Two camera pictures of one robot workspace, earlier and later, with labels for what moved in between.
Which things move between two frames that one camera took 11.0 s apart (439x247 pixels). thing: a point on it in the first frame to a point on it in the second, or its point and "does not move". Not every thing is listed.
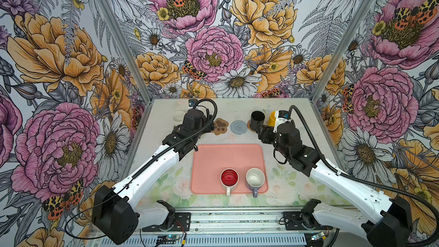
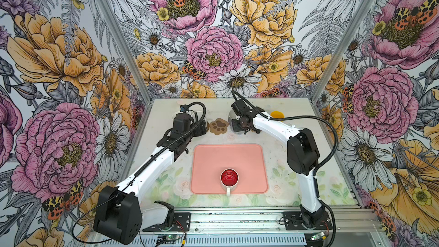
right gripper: [266, 133] to [237, 128]
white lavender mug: [255, 179] to [232, 116]
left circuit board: [167, 237] does not move
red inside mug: [229, 179] does not move
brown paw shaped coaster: [220, 126] does not move
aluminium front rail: [238, 220] does not move
